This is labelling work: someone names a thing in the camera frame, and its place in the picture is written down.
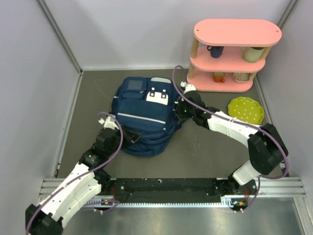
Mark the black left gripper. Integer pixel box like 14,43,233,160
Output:
106,124,141,157

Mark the dark blue mug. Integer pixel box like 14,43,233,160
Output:
207,46,224,58

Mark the orange small cup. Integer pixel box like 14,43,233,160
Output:
213,71,225,83

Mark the aluminium frame rail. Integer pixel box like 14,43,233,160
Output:
38,177,306,200

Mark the green polka dot plate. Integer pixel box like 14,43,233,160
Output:
228,96,265,125

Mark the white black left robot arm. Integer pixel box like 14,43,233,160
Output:
25,128,141,235

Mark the cream green mug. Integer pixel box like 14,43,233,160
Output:
239,47,265,63

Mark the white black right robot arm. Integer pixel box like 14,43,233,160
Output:
176,90,289,194

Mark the navy blue student backpack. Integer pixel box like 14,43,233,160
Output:
111,76,181,157

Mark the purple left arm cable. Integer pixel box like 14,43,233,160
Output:
25,112,124,235

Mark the pink three-tier shelf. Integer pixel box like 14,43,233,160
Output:
187,19,282,93

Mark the patterned small bowl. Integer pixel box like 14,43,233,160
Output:
232,72,249,83

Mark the grey slotted cable duct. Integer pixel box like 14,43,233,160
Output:
84,197,247,208

